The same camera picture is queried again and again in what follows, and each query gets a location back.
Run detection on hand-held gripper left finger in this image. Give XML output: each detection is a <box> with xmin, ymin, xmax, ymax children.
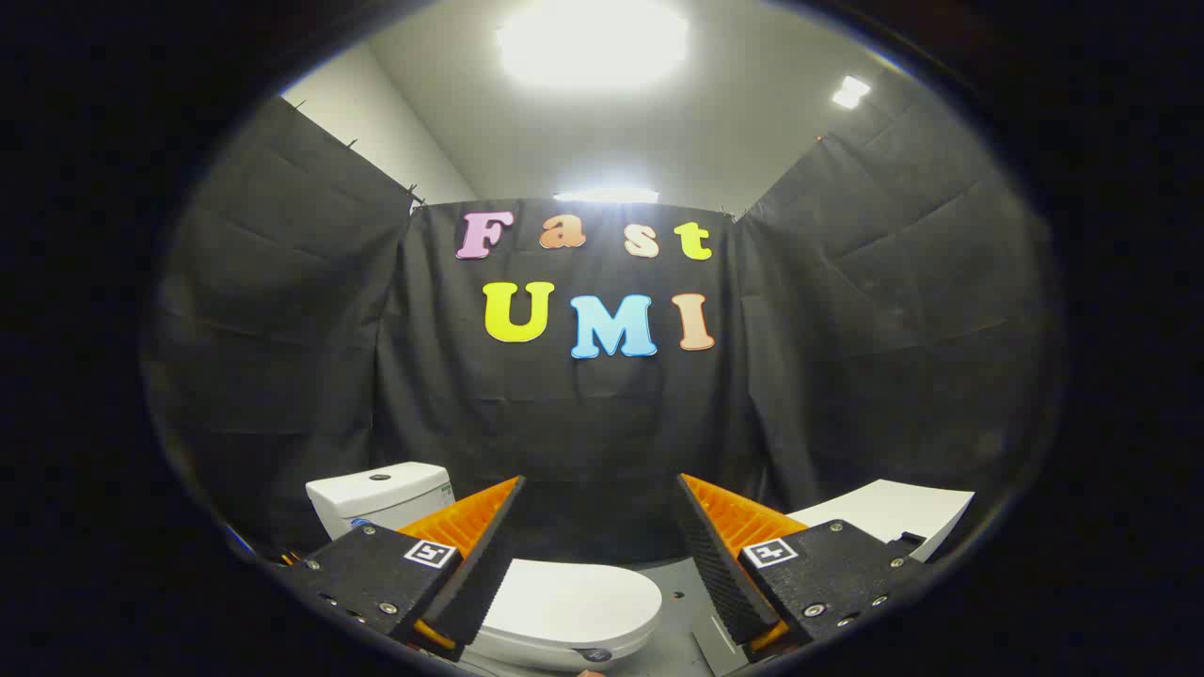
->
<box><xmin>280</xmin><ymin>476</ymin><xmax>527</xmax><ymax>661</ymax></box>

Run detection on white toilet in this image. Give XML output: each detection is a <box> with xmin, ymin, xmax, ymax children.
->
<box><xmin>306</xmin><ymin>463</ymin><xmax>664</xmax><ymax>674</ymax></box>

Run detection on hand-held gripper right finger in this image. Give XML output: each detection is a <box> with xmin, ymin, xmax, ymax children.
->
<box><xmin>674</xmin><ymin>473</ymin><xmax>932</xmax><ymax>661</ymax></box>

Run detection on black backdrop cloth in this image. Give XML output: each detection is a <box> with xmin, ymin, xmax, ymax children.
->
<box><xmin>141</xmin><ymin>80</ymin><xmax>1064</xmax><ymax>565</ymax></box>

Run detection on white toilet lid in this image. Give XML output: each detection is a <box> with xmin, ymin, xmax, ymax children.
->
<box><xmin>467</xmin><ymin>559</ymin><xmax>664</xmax><ymax>652</ymax></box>

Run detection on long ceiling light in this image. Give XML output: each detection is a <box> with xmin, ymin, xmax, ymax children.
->
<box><xmin>553</xmin><ymin>186</ymin><xmax>659</xmax><ymax>204</ymax></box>

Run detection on grey drawer cabinet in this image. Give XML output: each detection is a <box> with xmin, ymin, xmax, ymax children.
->
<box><xmin>788</xmin><ymin>480</ymin><xmax>975</xmax><ymax>563</ymax></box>

